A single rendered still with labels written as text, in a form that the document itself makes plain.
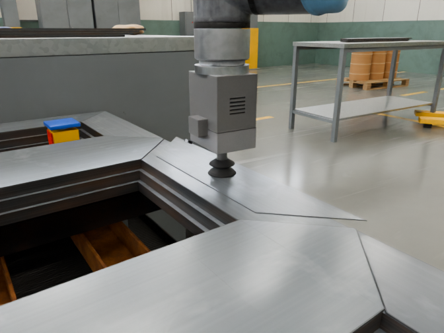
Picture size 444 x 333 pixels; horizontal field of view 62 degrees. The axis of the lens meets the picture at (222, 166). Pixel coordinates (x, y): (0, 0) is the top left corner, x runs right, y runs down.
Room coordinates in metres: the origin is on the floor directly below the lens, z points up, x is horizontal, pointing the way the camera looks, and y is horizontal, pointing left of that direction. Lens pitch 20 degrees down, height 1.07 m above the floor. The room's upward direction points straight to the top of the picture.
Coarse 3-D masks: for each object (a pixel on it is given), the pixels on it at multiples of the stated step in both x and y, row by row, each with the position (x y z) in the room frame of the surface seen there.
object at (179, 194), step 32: (32, 128) 0.80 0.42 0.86; (160, 160) 0.59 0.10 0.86; (0, 192) 0.47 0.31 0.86; (32, 192) 0.49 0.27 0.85; (64, 192) 0.51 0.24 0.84; (96, 192) 0.53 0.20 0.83; (128, 192) 0.56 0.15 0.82; (160, 192) 0.52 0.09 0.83; (192, 192) 0.46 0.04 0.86; (0, 224) 0.45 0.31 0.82; (192, 224) 0.43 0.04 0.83; (224, 224) 0.40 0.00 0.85; (320, 224) 0.37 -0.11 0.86; (384, 320) 0.23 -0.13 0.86
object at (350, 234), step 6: (324, 228) 0.36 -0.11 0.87; (330, 228) 0.36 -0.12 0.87; (336, 228) 0.36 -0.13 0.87; (342, 228) 0.36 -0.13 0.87; (348, 228) 0.36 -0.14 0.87; (354, 228) 0.36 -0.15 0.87; (336, 234) 0.35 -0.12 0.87; (342, 234) 0.35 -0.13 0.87; (348, 234) 0.35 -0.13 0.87; (354, 234) 0.35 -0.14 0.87; (348, 240) 0.33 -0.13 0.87; (354, 240) 0.33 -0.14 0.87; (360, 240) 0.33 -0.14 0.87; (360, 246) 0.32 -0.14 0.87
